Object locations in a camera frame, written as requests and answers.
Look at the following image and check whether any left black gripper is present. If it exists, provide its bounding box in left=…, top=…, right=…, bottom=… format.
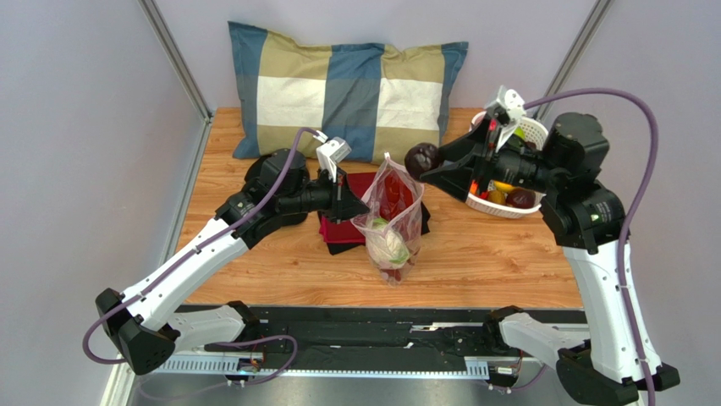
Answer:
left=278, top=167, right=370, bottom=225

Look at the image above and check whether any dark purple toy plum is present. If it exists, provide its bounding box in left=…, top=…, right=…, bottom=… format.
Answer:
left=404, top=143, right=443, bottom=181

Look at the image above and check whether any clear zip top bag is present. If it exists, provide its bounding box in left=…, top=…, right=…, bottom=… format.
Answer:
left=352, top=153, right=424, bottom=287

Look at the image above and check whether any toy cauliflower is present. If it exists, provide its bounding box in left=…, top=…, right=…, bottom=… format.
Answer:
left=366, top=217, right=410, bottom=269

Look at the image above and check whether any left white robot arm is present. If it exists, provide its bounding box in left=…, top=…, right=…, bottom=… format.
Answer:
left=95, top=146, right=368, bottom=376

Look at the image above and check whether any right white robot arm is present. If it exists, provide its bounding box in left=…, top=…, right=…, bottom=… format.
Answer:
left=405, top=112, right=680, bottom=405

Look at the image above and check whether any dark red folded cloth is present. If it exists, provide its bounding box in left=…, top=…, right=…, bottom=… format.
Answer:
left=318, top=171, right=421, bottom=244

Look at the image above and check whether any orange yellow toy mango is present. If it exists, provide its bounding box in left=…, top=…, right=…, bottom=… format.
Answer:
left=493, top=181, right=516, bottom=194

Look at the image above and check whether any black folded cloth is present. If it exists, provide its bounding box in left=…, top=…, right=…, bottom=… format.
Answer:
left=326, top=194, right=432, bottom=255

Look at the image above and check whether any orange toy fruit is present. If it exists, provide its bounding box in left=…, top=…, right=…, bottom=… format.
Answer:
left=487, top=189, right=506, bottom=206

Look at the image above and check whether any light green toy fruit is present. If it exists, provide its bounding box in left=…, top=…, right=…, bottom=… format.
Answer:
left=514, top=126, right=526, bottom=140

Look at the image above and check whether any dark purple toy fruit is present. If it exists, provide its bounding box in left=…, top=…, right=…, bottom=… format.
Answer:
left=505, top=188, right=537, bottom=210

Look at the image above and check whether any white plastic basket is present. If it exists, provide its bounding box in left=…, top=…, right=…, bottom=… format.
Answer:
left=465, top=117, right=548, bottom=219

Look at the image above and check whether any black cap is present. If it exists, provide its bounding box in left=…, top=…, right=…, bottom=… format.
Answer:
left=245, top=150, right=310, bottom=195

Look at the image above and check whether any blue beige checked pillow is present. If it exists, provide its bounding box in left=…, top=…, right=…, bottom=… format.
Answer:
left=228, top=22, right=469, bottom=164

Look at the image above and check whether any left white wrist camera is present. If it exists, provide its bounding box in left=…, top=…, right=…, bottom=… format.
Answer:
left=315, top=134, right=352, bottom=183

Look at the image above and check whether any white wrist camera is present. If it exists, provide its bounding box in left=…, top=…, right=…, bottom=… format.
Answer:
left=484, top=85, right=526, bottom=151
left=315, top=134, right=352, bottom=183

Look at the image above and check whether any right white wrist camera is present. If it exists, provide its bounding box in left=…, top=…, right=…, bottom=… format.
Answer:
left=484, top=85, right=526, bottom=151

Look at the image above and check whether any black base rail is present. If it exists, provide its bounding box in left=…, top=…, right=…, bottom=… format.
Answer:
left=179, top=304, right=587, bottom=374

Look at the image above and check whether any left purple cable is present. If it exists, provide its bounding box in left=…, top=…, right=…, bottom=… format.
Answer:
left=82, top=127, right=327, bottom=387

